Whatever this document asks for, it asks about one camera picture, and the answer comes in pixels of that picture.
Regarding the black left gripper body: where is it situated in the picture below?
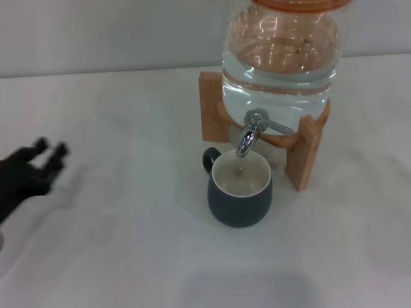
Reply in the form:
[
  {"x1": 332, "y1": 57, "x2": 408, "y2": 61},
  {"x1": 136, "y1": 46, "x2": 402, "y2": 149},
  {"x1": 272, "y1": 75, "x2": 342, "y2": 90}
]
[{"x1": 0, "y1": 147, "x2": 55, "y2": 225}]

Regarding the black ceramic cup white inside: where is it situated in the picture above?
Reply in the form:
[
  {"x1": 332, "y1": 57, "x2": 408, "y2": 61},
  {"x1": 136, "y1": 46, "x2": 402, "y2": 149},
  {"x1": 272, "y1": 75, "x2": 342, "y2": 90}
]
[{"x1": 202, "y1": 146, "x2": 274, "y2": 228}]

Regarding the chrome dispenser faucet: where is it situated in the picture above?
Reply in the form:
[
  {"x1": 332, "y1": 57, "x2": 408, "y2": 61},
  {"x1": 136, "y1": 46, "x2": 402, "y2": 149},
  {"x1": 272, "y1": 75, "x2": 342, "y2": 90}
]
[{"x1": 236, "y1": 108, "x2": 295, "y2": 157}]

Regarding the wooden dispenser stand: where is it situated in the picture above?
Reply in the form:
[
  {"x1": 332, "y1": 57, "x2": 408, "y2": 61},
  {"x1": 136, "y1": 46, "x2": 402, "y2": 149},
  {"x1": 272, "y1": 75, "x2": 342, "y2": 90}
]
[{"x1": 198, "y1": 71, "x2": 331, "y2": 193}]

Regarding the clear glass water dispenser jar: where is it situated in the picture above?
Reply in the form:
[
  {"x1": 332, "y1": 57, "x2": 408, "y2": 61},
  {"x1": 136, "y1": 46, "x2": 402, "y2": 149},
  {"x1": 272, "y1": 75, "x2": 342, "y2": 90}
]
[{"x1": 220, "y1": 4, "x2": 341, "y2": 130}]

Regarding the orange dispenser lid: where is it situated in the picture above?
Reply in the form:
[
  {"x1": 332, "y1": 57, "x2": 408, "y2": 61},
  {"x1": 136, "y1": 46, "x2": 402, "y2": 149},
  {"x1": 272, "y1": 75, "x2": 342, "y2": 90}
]
[{"x1": 250, "y1": 0, "x2": 353, "y2": 16}]

